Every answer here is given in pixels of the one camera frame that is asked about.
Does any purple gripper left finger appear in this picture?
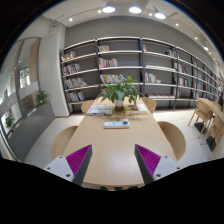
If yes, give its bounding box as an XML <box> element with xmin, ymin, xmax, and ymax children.
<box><xmin>43</xmin><ymin>143</ymin><xmax>93</xmax><ymax>187</ymax></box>

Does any wooden chair near left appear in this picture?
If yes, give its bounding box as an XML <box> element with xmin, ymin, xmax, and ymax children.
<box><xmin>51</xmin><ymin>126</ymin><xmax>77</xmax><ymax>159</ymax></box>

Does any open magazine left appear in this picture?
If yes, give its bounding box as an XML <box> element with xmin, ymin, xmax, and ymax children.
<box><xmin>87</xmin><ymin>105</ymin><xmax>113</xmax><ymax>115</ymax></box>

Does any wooden side table right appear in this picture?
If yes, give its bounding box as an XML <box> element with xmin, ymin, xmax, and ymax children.
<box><xmin>198</xmin><ymin>98</ymin><xmax>224</xmax><ymax>159</ymax></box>

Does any white power strip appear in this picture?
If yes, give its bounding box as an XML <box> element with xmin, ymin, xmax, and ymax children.
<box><xmin>104</xmin><ymin>121</ymin><xmax>131</xmax><ymax>129</ymax></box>

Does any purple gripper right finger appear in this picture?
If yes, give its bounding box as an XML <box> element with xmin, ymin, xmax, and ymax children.
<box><xmin>134</xmin><ymin>143</ymin><xmax>183</xmax><ymax>185</ymax></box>

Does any book right of plant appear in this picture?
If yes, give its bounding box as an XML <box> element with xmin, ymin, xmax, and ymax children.
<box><xmin>125</xmin><ymin>104</ymin><xmax>148</xmax><ymax>115</ymax></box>

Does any wooden side chair right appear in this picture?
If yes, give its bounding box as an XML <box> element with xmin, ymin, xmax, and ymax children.
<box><xmin>189</xmin><ymin>99</ymin><xmax>213</xmax><ymax>137</ymax></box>

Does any wooden chair near right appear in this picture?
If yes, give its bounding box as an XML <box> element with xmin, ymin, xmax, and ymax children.
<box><xmin>158</xmin><ymin>121</ymin><xmax>186</xmax><ymax>161</ymax></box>

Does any long wooden table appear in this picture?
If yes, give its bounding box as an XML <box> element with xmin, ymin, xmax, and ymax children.
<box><xmin>63</xmin><ymin>111</ymin><xmax>176</xmax><ymax>187</ymax></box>

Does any wooden chair far right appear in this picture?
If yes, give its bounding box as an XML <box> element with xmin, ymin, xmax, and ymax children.
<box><xmin>141</xmin><ymin>97</ymin><xmax>157</xmax><ymax>113</ymax></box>

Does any green potted plant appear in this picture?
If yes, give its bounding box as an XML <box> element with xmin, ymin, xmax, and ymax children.
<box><xmin>97</xmin><ymin>76</ymin><xmax>143</xmax><ymax>112</ymax></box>

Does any large grey bookshelf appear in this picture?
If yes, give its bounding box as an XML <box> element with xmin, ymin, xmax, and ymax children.
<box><xmin>60</xmin><ymin>36</ymin><xmax>221</xmax><ymax>113</ymax></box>

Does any wooden chair far left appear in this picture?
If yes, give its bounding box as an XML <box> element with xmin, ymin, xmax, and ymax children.
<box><xmin>81</xmin><ymin>100</ymin><xmax>93</xmax><ymax>114</ymax></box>

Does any potted plant by window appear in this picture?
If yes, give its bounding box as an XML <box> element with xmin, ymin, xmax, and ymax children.
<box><xmin>36</xmin><ymin>91</ymin><xmax>48</xmax><ymax>105</ymax></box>

